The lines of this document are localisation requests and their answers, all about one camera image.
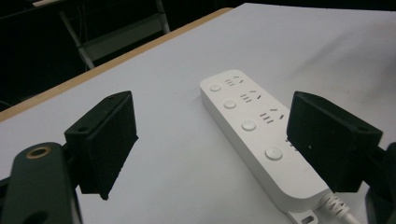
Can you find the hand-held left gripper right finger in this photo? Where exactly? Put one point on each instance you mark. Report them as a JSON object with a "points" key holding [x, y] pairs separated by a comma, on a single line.
{"points": [[330, 143]]}

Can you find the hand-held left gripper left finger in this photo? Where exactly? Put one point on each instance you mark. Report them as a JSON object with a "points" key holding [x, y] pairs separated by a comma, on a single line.
{"points": [[104, 146]]}

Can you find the white power strip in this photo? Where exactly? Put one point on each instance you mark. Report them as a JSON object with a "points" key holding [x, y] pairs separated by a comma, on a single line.
{"points": [[249, 130]]}

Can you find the grey metal stand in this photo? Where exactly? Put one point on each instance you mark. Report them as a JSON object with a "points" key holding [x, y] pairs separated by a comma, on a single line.
{"points": [[120, 37]]}

